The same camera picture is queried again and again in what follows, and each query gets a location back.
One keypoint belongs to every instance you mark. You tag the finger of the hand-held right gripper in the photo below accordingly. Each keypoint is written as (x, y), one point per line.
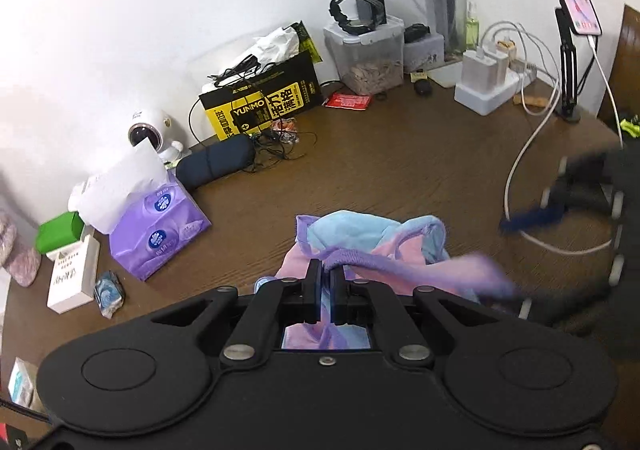
(560, 305)
(535, 219)

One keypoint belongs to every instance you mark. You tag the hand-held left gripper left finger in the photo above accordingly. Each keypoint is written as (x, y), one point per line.
(314, 295)

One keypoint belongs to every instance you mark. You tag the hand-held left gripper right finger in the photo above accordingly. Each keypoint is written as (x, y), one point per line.
(339, 300)

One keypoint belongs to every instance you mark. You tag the pastel pink blue fleece garment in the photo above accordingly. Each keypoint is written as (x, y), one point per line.
(380, 245)

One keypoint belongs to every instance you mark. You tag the white power strip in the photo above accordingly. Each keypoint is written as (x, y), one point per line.
(487, 97)

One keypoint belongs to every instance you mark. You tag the black phone stand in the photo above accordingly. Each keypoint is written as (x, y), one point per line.
(568, 75)

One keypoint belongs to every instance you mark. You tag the small white charger adapter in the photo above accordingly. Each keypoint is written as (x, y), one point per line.
(501, 70)

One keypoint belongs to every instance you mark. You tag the large white charger adapter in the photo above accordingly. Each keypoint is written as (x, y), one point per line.
(475, 70)

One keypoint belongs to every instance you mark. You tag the brown wooden chair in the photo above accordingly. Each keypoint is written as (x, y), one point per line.
(627, 65)

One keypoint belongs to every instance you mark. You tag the purple tissue pack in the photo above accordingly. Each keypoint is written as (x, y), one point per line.
(160, 230)

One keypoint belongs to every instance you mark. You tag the small colourful snack packet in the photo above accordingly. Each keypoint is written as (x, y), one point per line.
(286, 130)

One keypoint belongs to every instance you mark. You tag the dark navy pouch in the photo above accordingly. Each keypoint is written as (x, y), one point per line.
(215, 160)

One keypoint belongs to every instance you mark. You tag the black oval fob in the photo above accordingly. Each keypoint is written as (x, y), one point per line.
(423, 88)

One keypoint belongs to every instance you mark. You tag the white brown plug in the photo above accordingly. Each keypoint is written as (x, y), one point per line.
(506, 47)

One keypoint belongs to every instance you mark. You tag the small green spray bottle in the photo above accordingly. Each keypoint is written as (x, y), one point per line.
(473, 32)

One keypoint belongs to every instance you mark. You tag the red flat packet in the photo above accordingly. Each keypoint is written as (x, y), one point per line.
(348, 100)

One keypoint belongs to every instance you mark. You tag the black yellow cardboard box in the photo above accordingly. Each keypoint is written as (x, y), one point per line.
(270, 100)

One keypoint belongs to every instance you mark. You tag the blue white candy wrapper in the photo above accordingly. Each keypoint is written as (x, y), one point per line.
(109, 292)

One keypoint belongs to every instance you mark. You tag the clear lidded storage container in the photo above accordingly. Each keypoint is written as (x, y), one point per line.
(367, 60)

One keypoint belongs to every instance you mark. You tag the white flat carton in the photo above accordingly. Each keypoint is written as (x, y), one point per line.
(72, 275)

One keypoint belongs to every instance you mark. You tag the white plastic bag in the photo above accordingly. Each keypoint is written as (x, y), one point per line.
(270, 45)

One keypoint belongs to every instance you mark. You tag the green box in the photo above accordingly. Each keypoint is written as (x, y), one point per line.
(60, 231)

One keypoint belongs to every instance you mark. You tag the black square box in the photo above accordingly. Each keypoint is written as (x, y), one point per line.
(375, 5)

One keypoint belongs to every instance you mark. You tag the black wrist watch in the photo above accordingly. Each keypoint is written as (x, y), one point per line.
(342, 12)

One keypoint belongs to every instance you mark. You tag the pink mottled vase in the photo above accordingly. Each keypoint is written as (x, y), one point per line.
(17, 255)

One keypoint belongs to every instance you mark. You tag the teal white small box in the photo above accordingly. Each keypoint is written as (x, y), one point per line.
(22, 382)

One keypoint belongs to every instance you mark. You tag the white security camera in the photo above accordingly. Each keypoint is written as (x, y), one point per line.
(150, 130)

